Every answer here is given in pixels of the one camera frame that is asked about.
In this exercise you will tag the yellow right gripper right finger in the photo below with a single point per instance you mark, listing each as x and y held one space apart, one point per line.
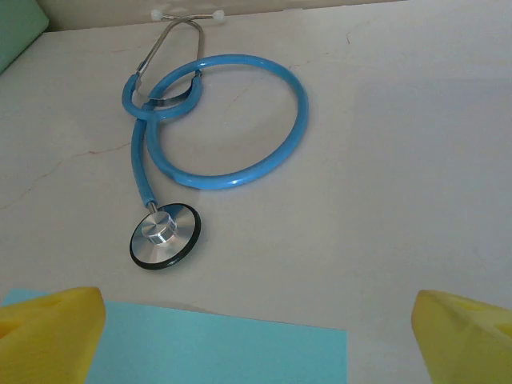
468 344

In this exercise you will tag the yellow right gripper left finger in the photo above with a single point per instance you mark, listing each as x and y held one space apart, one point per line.
44 340

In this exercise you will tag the turquoise cloth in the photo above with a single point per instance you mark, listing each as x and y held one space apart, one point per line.
208 348

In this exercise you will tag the blue stethoscope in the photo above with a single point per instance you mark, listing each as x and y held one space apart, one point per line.
164 237

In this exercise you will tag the mint green zip pouch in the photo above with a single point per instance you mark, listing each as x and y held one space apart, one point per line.
16 28

